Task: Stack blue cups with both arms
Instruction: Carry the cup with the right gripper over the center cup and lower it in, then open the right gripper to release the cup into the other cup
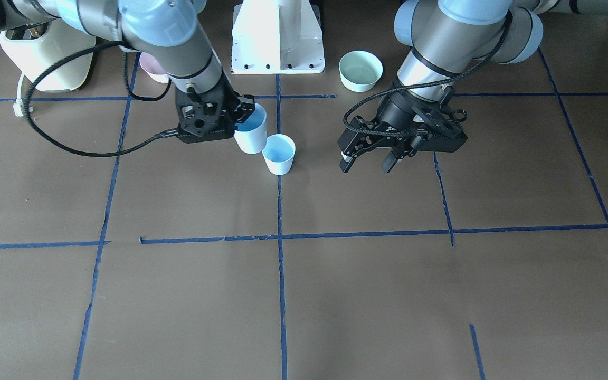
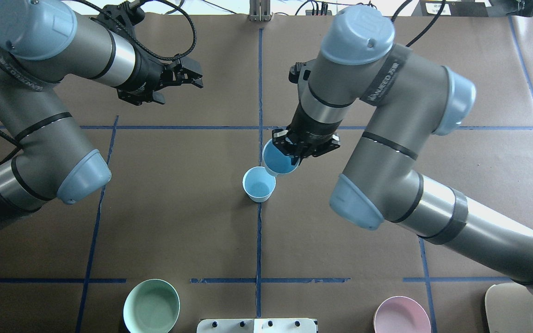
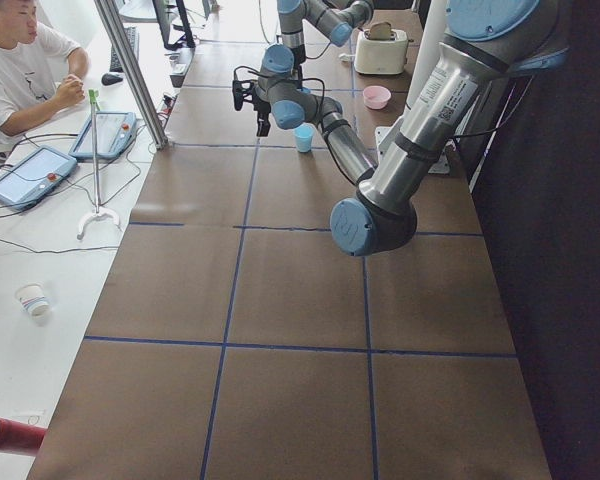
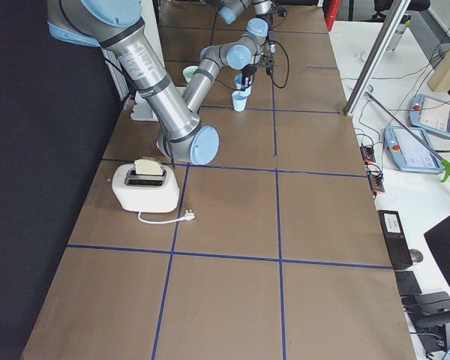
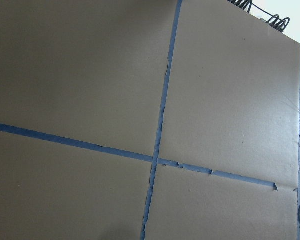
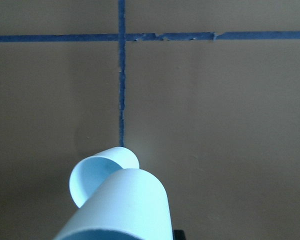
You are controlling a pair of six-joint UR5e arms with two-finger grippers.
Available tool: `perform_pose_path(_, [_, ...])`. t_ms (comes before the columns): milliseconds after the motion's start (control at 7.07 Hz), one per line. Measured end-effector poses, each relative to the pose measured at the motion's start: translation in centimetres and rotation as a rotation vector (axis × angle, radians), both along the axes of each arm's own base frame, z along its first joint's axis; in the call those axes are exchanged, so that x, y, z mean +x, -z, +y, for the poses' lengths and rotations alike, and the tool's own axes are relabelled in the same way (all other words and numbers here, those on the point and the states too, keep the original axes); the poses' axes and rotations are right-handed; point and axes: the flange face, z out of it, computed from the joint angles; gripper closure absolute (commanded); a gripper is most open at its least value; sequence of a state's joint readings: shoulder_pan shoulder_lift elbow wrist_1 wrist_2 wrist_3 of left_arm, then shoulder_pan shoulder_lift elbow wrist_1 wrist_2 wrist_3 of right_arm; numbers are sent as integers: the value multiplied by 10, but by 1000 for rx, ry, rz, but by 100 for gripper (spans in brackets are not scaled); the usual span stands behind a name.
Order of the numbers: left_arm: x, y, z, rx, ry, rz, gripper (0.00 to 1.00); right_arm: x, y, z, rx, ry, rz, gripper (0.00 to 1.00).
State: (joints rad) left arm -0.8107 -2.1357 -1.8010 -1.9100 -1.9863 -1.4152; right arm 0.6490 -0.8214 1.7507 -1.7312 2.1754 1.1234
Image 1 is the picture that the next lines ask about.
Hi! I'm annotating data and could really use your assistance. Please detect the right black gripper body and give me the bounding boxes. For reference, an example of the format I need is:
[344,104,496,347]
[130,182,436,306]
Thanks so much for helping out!
[216,79,256,132]

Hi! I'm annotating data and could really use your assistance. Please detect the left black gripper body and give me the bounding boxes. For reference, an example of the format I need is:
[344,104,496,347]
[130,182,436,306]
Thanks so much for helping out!
[338,94,442,157]

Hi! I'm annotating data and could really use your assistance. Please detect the pale blue cup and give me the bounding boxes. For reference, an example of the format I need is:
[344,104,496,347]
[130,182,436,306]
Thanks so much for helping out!
[261,133,296,175]

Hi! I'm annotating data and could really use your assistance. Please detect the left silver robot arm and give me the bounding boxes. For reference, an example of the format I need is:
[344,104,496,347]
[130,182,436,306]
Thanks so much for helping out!
[338,1,608,173]

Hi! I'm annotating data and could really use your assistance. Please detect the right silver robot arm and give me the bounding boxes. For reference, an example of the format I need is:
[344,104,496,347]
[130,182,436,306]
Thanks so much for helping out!
[0,1,255,137]

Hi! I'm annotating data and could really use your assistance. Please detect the mint green bowl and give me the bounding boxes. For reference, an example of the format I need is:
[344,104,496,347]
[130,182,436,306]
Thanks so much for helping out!
[338,50,384,93]

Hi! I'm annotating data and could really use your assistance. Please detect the pink bowl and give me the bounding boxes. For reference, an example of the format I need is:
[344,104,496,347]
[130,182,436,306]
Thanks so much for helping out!
[138,52,169,83]

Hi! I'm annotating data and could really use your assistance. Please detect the white toaster appliance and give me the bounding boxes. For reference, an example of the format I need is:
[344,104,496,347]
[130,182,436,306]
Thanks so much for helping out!
[0,20,97,93]

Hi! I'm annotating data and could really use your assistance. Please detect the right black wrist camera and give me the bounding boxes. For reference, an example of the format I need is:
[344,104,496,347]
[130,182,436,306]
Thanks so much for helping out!
[175,89,234,144]

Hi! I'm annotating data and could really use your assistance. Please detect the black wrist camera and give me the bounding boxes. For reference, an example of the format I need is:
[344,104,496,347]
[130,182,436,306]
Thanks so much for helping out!
[175,89,234,144]
[411,85,468,153]

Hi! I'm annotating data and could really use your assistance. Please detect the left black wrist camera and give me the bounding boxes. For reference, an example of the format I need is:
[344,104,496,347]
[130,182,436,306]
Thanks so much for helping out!
[411,85,468,153]

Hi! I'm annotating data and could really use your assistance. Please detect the white camera mast with base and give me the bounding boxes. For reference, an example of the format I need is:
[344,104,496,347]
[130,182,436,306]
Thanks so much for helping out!
[230,1,326,75]

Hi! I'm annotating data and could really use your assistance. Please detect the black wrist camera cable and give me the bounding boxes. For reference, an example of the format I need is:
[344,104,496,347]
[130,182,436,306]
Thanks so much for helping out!
[23,41,188,158]

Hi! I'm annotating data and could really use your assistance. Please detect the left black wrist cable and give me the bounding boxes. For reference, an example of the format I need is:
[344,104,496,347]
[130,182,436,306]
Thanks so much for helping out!
[343,11,514,132]

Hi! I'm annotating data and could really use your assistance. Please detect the white power cord with plug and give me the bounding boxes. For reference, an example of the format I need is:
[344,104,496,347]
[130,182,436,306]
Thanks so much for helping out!
[13,72,34,118]

